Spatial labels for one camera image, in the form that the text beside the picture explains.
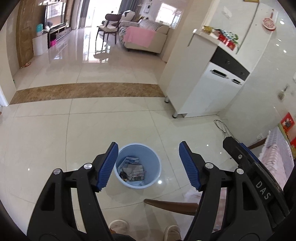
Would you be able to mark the beige sofa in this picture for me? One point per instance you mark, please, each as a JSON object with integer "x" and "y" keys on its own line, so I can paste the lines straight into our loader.
{"x": 158, "y": 41}

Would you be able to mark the wooden table leg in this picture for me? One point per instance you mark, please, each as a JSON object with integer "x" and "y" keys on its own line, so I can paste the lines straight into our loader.
{"x": 176, "y": 207}

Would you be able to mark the round red wall ornament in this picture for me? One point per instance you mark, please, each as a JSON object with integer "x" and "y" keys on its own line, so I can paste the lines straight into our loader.
{"x": 268, "y": 23}

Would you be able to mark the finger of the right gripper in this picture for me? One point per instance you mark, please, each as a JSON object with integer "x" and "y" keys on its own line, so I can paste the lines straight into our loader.
{"x": 275, "y": 199}
{"x": 249, "y": 153}

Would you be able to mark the pink blanket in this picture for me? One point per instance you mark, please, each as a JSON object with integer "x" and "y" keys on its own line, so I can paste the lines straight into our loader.
{"x": 139, "y": 36}

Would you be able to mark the blue white plastic bag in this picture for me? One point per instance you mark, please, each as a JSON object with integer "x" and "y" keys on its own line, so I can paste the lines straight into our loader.
{"x": 127, "y": 161}

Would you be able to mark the white cylindrical bin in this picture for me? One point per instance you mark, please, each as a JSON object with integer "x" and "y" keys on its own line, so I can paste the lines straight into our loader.
{"x": 40, "y": 45}

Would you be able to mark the light blue plastic bucket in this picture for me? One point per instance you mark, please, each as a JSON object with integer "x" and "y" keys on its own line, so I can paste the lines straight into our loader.
{"x": 147, "y": 157}

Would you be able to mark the television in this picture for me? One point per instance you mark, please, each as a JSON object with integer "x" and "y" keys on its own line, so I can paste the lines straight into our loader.
{"x": 55, "y": 13}

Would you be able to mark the pink and purple checkered tablecloth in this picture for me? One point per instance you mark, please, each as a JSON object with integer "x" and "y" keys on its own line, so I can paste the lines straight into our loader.
{"x": 276, "y": 156}

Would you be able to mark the white sideboard cabinet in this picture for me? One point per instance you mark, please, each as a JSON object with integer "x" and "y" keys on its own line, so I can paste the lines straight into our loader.
{"x": 202, "y": 78}

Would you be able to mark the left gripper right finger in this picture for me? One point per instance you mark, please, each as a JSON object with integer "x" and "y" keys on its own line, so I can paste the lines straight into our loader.
{"x": 244, "y": 218}

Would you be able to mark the white paper receipt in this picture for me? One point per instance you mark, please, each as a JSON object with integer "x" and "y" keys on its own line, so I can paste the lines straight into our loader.
{"x": 133, "y": 173}

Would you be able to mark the dark wooden chair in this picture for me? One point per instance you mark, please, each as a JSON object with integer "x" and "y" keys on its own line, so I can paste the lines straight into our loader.
{"x": 110, "y": 27}

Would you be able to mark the red gift box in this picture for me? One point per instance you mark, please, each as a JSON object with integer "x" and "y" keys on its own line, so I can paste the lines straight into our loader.
{"x": 229, "y": 43}

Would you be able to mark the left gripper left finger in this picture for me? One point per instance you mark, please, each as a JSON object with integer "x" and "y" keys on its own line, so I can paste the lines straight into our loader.
{"x": 53, "y": 216}

